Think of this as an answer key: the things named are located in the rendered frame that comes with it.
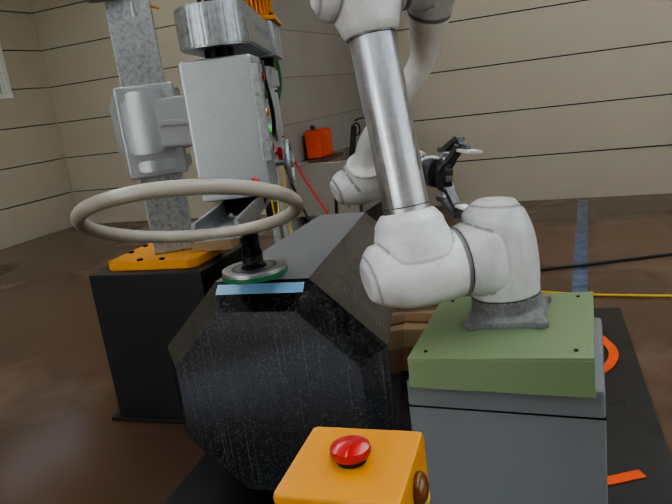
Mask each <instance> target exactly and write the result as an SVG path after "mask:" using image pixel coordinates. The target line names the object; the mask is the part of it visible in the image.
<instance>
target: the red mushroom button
mask: <svg viewBox="0 0 672 504"><path fill-rule="evenodd" d="M370 452H371V445H370V442H369V440H368V439H367V438H365V437H363V436H359V435H347V436H343V437H340V438H338V439H336V440H335V441H334V442H332V444H331V446H330V456H331V457H332V459H333V460H334V461H335V462H337V463H339V464H342V465H354V464H358V463H361V462H363V461H364V460H366V459H367V458H368V456H369V454H370Z"/></svg>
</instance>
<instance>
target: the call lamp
mask: <svg viewBox="0 0 672 504"><path fill-rule="evenodd" d="M428 495H429V482H428V478H427V476H426V474H425V473H424V472H423V471H421V470H418V471H416V472H415V475H414V481H413V499H414V504H425V503H426V501H427V499H428Z"/></svg>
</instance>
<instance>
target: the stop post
mask: <svg viewBox="0 0 672 504"><path fill-rule="evenodd" d="M347 435H359V436H363V437H365V438H367V439H368V440H369V442H370V445H371V452H370V454H369V456H368V458H367V459H366V460H364V461H363V462H361V463H358V464H354V465H342V464H339V463H337V462H335V461H334V460H333V459H332V457H331V456H330V446H331V444H332V442H334V441H335V440H336V439H338V438H340V437H343V436H347ZM418 470H421V471H423V472H424V473H425V474H426V476H427V478H428V473H427V463H426V453H425V444H424V437H423V435H422V433H421V432H418V431H397V430H377V429H356V428H336V427H315V428H313V430H312V432H311V433H310V435H309V436H308V438H307V440H306V441H305V443H304V445H303V446H302V448H301V449H300V451H299V453H298V454H297V456H296V457H295V459H294V461H293V462H292V464H291V466H290V467H289V469H288V470H287V472H286V474H285V475H284V477H283V478H282V480H281V482H280V483H279V485H278V487H277V488H276V490H275V491H274V495H273V499H274V504H414V499H413V481H414V475H415V472H416V471H418Z"/></svg>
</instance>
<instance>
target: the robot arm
mask: <svg viewBox="0 0 672 504"><path fill-rule="evenodd" d="M454 3H455V0H310V4H311V7H312V10H313V11H314V13H315V14H316V15H317V17H318V18H319V19H321V20H322V21H324V22H326V23H334V26H335V27H336V29H337V30H338V32H339V33H340V36H341V38H342V39H343V40H344V41H345V42H346V43H347V44H350V50H351V55H352V60H353V65H354V70H355V75H356V80H357V85H358V90H359V95H360V100H361V105H362V110H363V115H364V117H365V122H366V127H365V129H364V130H363V132H362V134H361V136H360V138H359V141H358V143H357V147H356V150H355V153H354V154H353V155H351V156H350V157H349V158H348V160H347V163H346V164H345V166H344V167H343V169H341V170H339V171H338V172H337V173H336V174H335V175H334V176H333V177H332V179H331V182H330V189H331V191H332V194H333V196H334V198H335V199H336V201H337V202H339V203H341V204H343V205H349V206H351V205H360V204H364V203H368V202H371V201H374V200H377V199H380V198H381V201H382V206H383V211H384V215H382V216H380V218H379V220H378V221H377V223H376V225H375V235H374V245H371V246H368V247H367V248H366V250H365V251H364V253H363V255H362V258H361V262H360V267H359V270H360V276H361V280H362V283H363V286H364V288H365V291H366V293H367V295H368V297H369V298H370V299H371V301H373V302H374V303H377V304H380V305H384V306H388V307H393V308H401V309H415V308H422V307H427V306H432V305H436V304H440V303H444V302H448V301H451V300H454V299H457V298H459V297H462V296H466V295H472V309H471V311H470V314H469V316H468V318H467V319H466V320H465V321H464V322H463V329H464V330H465V331H474V330H483V329H523V328H530V329H545V328H547V327H548V326H549V325H548V319H547V318H546V316H547V308H548V304H549V303H550V302H551V296H550V295H549V294H542V293H541V284H540V259H539V251H538V244H537V239H536V234H535V230H534V227H533V225H532V222H531V220H530V218H529V216H528V214H527V212H526V210H525V208H524V207H523V206H521V205H520V203H519V202H518V201H517V200H516V199H515V198H512V197H503V196H495V197H484V198H479V199H476V200H475V201H474V202H472V203H471V204H469V205H467V204H462V203H461V201H460V199H459V197H458V195H457V193H456V191H455V186H454V184H453V169H452V168H453V167H454V166H455V164H456V160H457V159H458V158H459V156H460V155H461V153H467V154H482V153H483V151H482V150H476V149H472V145H471V144H465V143H464V140H465V136H454V137H453V138H452V139H451V140H449V141H448V142H447V143H446V144H445V145H444V146H442V147H439V148H437V152H440V158H439V157H437V156H435V155H430V154H426V153H425V152H423V151H420V150H419V147H418V142H417V137H416V132H415V127H414V121H413V116H412V111H411V106H410V103H411V101H412V100H413V99H414V97H415V96H416V95H417V93H418V92H419V91H420V89H421V88H422V87H423V85H424V84H425V82H426V80H427V79H428V77H429V75H430V73H431V71H432V69H433V67H434V65H435V62H436V59H437V57H438V54H439V50H440V47H441V44H442V41H443V38H444V35H445V32H446V29H447V26H448V24H449V21H450V18H451V15H452V10H453V6H454ZM406 10H407V15H408V23H409V32H410V55H409V59H408V62H407V64H406V66H405V68H404V70H403V65H402V60H401V55H400V50H399V45H398V39H397V34H396V32H397V31H398V28H399V25H400V16H401V11H406ZM449 152H450V153H449ZM447 154H448V156H447V157H446V158H445V156H446V155H447ZM449 186H450V187H449ZM433 187H435V188H437V189H438V190H439V196H436V200H437V201H439V202H440V203H441V204H442V206H443V207H444V208H445V209H446V211H447V212H448V213H449V215H450V216H451V217H452V218H453V219H454V218H461V222H459V223H457V224H456V225H454V226H453V227H451V228H449V226H448V224H447V222H446V221H445V219H444V216H443V214H442V213H441V212H440V211H439V210H438V209H437V208H435V207H434V206H430V203H429V198H428V193H427V188H433Z"/></svg>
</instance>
